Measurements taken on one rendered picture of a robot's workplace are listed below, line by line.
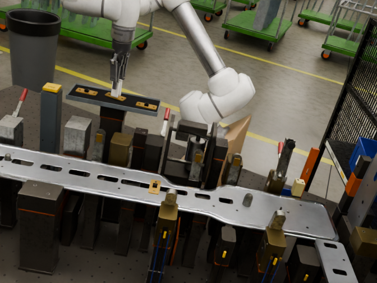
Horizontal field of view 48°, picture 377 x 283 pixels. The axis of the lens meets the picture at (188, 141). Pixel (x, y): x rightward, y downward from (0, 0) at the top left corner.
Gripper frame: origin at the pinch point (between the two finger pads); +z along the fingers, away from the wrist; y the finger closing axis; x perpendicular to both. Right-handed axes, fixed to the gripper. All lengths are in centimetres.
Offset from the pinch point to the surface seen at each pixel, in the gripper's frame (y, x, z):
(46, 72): -194, -168, 98
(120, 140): 17.2, 12.2, 12.3
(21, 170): 45, -11, 20
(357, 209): 6, 102, 14
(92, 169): 30.1, 8.5, 20.3
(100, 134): 20.7, 5.4, 10.7
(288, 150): -1, 73, 3
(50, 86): 9.3, -24.6, 4.2
